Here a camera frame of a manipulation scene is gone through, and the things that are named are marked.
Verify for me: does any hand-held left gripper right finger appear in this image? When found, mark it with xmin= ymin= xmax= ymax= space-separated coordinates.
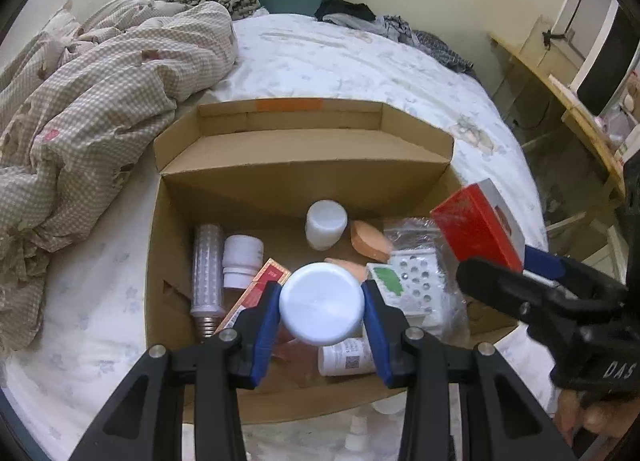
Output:
xmin=361 ymin=279 xmax=577 ymax=461

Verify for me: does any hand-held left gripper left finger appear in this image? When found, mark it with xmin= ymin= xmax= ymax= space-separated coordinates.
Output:
xmin=69 ymin=280 xmax=282 ymax=461

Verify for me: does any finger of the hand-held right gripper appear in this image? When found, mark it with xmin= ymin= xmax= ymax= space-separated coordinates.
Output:
xmin=456 ymin=257 xmax=592 ymax=368
xmin=523 ymin=246 xmax=629 ymax=313

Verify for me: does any red gold edged carton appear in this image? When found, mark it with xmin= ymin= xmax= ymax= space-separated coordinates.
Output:
xmin=215 ymin=258 xmax=293 ymax=337

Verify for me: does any green and white medicine box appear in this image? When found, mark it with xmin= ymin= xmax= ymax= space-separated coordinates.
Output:
xmin=366 ymin=261 xmax=409 ymax=315

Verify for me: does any white printed label pill bottle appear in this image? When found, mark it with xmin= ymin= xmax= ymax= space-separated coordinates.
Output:
xmin=317 ymin=337 xmax=377 ymax=377

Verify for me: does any clear bottle with white cap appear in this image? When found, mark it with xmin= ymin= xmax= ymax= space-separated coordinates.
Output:
xmin=278 ymin=262 xmax=365 ymax=346

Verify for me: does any clear plastic bag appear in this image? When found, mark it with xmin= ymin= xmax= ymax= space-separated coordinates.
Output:
xmin=384 ymin=217 xmax=469 ymax=338

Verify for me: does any white blister pack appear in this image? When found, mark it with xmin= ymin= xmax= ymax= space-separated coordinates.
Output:
xmin=390 ymin=248 xmax=447 ymax=328

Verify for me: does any peach makeup sponge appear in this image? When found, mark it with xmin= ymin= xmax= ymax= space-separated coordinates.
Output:
xmin=349 ymin=221 xmax=391 ymax=263
xmin=324 ymin=257 xmax=369 ymax=285

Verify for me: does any red carton with white side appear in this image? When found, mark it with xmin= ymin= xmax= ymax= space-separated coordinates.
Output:
xmin=430 ymin=178 xmax=526 ymax=275

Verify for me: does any plain white pill bottle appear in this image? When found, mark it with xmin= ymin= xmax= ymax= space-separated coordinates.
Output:
xmin=222 ymin=235 xmax=265 ymax=290

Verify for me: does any white corn light bulb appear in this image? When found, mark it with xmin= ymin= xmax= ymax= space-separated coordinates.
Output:
xmin=190 ymin=223 xmax=226 ymax=342

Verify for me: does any small squat white jar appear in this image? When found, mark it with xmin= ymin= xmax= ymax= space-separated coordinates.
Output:
xmin=305 ymin=199 xmax=349 ymax=251

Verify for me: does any brown cardboard box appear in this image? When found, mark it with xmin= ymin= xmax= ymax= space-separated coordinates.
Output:
xmin=145 ymin=98 xmax=521 ymax=425

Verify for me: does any person's right hand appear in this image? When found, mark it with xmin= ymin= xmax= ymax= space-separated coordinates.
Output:
xmin=554 ymin=388 xmax=640 ymax=444

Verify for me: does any white round cap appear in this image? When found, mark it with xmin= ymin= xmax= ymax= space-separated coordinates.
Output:
xmin=372 ymin=398 xmax=406 ymax=417

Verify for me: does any small white spray bottle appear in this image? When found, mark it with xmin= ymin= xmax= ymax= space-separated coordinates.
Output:
xmin=345 ymin=416 xmax=371 ymax=453

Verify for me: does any wooden desk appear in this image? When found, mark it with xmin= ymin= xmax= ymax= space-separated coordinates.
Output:
xmin=487 ymin=31 xmax=632 ymax=232

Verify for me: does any white framed black panel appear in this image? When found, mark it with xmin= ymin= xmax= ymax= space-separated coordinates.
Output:
xmin=575 ymin=0 xmax=640 ymax=116

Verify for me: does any checked floral duvet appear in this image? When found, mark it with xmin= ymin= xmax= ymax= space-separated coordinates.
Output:
xmin=0 ymin=0 xmax=240 ymax=354

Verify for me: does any grey patterned scarf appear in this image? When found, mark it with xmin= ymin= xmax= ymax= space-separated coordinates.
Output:
xmin=325 ymin=13 xmax=423 ymax=46

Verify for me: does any black clothes pile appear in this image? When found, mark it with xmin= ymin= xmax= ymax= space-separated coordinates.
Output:
xmin=315 ymin=0 xmax=376 ymax=22

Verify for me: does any black bracket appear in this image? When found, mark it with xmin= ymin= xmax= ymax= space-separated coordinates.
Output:
xmin=542 ymin=28 xmax=573 ymax=49

